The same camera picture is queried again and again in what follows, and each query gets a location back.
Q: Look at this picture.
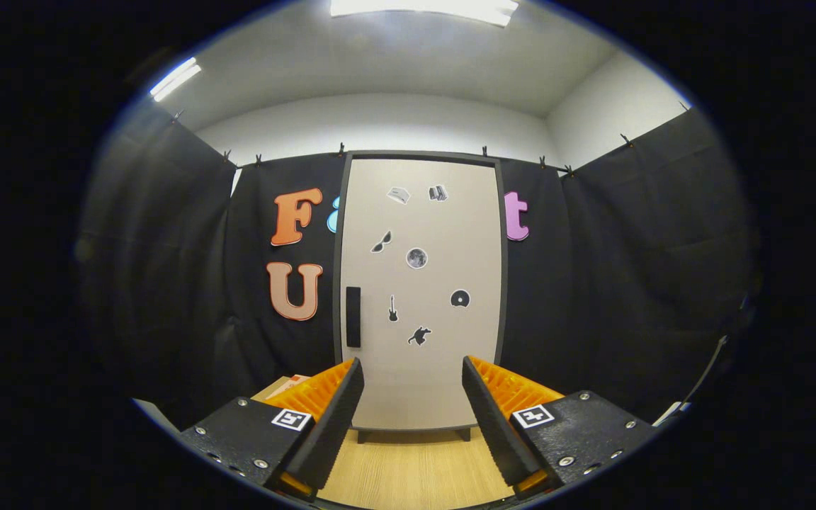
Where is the beige shoe cabinet door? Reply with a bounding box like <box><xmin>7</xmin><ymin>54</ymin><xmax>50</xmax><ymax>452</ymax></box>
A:
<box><xmin>339</xmin><ymin>157</ymin><xmax>502</xmax><ymax>430</ymax></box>

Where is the black backdrop cloth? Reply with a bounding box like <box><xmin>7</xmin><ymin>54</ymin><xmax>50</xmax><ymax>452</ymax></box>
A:
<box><xmin>79</xmin><ymin>106</ymin><xmax>756</xmax><ymax>429</ymax></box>

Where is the dark grey shoe cabinet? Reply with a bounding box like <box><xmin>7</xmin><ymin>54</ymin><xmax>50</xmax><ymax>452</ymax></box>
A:
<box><xmin>331</xmin><ymin>150</ymin><xmax>509</xmax><ymax>444</ymax></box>

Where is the narrow ceiling light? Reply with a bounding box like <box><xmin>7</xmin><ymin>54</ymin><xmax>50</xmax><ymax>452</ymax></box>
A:
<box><xmin>149</xmin><ymin>57</ymin><xmax>203</xmax><ymax>103</ymax></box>

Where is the white and green object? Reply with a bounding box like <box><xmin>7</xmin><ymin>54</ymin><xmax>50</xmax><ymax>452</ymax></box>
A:
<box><xmin>652</xmin><ymin>400</ymin><xmax>693</xmax><ymax>427</ymax></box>

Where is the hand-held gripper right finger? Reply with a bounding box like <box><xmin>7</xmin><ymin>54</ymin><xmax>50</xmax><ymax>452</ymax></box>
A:
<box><xmin>462</xmin><ymin>355</ymin><xmax>660</xmax><ymax>499</ymax></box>

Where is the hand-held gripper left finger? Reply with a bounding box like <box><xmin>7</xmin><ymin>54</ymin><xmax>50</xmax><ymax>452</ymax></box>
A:
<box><xmin>180</xmin><ymin>357</ymin><xmax>366</xmax><ymax>497</ymax></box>

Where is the wide ceiling light panel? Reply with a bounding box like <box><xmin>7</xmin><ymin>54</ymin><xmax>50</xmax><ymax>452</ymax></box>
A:
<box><xmin>329</xmin><ymin>0</ymin><xmax>520</xmax><ymax>28</ymax></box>

